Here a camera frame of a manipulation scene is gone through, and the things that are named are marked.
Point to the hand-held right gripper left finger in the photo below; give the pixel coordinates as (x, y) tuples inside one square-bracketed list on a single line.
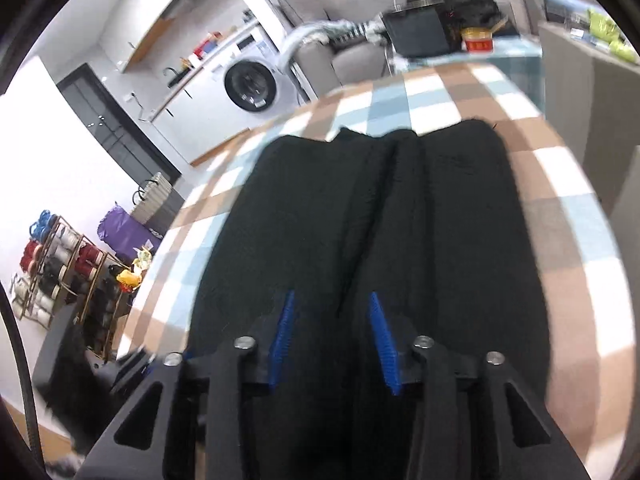
[(282, 340)]

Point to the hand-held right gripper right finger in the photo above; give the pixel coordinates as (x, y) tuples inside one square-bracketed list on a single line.
[(385, 345)]

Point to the black knit sweater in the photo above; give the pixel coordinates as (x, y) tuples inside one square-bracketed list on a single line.
[(310, 220)]

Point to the pile of black clothes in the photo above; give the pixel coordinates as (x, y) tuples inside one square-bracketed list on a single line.
[(465, 0)]

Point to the wooden shoe rack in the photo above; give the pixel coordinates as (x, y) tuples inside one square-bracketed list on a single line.
[(60, 270)]

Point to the purple bag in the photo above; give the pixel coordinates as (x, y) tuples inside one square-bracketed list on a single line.
[(120, 232)]

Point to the woven laundry basket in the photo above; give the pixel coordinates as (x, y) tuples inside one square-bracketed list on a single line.
[(155, 205)]

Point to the white floor cabinet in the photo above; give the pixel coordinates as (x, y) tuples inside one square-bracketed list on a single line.
[(200, 120)]

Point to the dark door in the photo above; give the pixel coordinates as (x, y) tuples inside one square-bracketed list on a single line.
[(120, 130)]

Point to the white washing machine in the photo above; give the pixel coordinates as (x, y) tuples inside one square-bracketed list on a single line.
[(250, 85)]

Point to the grey sofa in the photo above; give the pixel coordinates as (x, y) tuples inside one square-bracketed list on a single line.
[(350, 67)]

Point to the light grey garment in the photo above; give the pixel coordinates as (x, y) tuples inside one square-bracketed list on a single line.
[(300, 40)]

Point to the red packet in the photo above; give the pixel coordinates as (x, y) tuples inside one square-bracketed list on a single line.
[(205, 47)]

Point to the black case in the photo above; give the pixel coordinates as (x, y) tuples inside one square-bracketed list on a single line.
[(415, 32)]

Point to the houndstooth cushion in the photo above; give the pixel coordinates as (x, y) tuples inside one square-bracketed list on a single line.
[(357, 30)]

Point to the red tin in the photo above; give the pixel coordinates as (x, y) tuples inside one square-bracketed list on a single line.
[(477, 42)]

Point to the grey side table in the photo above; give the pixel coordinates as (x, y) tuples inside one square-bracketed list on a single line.
[(575, 85)]

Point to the lime green toy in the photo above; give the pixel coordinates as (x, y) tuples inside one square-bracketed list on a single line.
[(602, 22), (622, 49)]

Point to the white wall cabinet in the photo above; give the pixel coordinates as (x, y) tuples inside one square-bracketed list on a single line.
[(150, 20)]

